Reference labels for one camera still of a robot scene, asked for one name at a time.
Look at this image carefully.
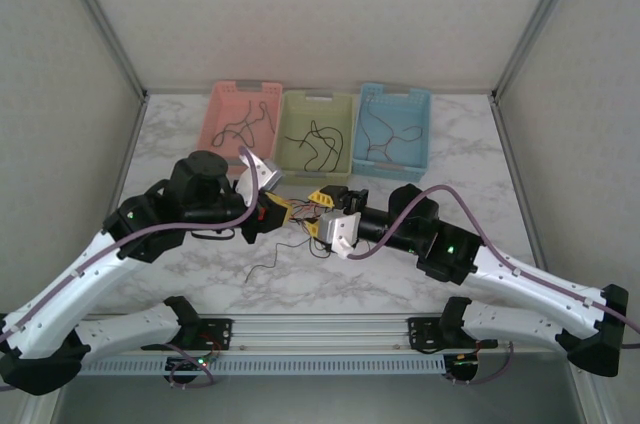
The blue plastic basket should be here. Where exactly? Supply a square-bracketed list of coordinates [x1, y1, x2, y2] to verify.
[351, 82, 432, 181]

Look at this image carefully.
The aluminium side frame bar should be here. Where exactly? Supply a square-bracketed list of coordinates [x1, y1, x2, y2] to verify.
[122, 93, 149, 180]
[490, 91, 554, 280]

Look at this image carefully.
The pink plastic basket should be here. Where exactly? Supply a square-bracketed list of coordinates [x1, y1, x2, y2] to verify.
[198, 79, 282, 175]

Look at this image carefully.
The aluminium frame leg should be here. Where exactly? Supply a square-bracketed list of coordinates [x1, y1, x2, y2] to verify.
[574, 376, 604, 424]

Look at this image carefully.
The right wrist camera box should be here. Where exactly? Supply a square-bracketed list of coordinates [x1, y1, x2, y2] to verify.
[317, 211, 362, 261]

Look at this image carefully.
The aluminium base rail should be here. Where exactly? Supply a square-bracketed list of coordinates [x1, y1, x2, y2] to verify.
[169, 312, 564, 353]

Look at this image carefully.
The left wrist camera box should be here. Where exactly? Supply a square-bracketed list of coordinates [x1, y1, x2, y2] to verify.
[236, 153, 285, 206]

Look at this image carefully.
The thin red wire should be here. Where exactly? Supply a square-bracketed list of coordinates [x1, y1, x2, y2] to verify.
[371, 106, 426, 150]
[287, 198, 331, 245]

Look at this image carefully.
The aluminium rear frame bar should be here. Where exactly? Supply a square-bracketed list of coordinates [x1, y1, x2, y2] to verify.
[143, 87, 497, 96]

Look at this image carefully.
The slotted white cable duct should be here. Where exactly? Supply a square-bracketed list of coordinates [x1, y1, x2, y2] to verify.
[82, 354, 446, 376]

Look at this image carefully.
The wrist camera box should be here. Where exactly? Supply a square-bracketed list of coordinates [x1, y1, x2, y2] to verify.
[317, 211, 362, 261]
[236, 153, 285, 206]

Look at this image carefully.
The thin black wire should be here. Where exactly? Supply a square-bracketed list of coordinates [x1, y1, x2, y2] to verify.
[303, 126, 347, 173]
[283, 118, 331, 151]
[298, 133, 337, 171]
[244, 238, 314, 286]

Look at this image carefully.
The green plastic basket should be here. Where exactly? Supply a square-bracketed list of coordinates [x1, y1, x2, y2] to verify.
[273, 89, 356, 185]

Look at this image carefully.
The aluminium frame post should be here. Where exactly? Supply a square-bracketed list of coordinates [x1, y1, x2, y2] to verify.
[53, 0, 149, 98]
[489, 0, 594, 100]

